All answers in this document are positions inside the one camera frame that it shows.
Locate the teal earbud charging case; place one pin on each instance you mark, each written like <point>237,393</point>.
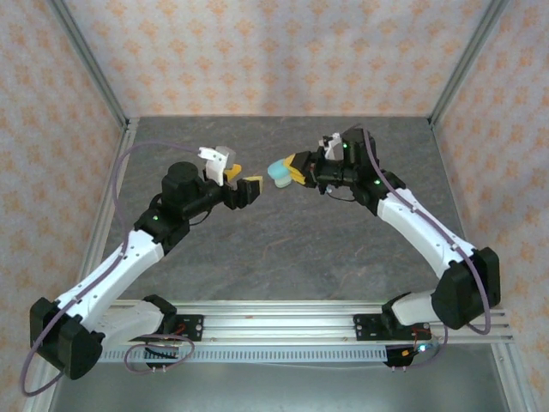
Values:
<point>278,168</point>

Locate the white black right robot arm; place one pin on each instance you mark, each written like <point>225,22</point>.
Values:
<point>429,232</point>

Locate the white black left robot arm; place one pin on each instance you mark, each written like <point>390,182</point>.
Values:
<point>107,270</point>

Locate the grey metal sheet panel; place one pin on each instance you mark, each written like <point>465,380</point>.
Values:
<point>279,390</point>

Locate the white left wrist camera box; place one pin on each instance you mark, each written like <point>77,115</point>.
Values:
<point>214,167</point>

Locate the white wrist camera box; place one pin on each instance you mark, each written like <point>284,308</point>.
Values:
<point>332,148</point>
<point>214,167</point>

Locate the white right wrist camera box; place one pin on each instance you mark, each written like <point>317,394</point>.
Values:
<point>332,148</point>

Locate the aluminium table side rail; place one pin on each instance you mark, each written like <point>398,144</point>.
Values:
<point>512,386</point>
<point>107,201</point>

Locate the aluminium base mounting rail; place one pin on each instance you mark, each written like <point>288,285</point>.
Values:
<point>279,326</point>

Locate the aluminium frame post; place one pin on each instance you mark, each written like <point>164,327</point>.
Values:
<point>88,56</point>
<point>468,56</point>

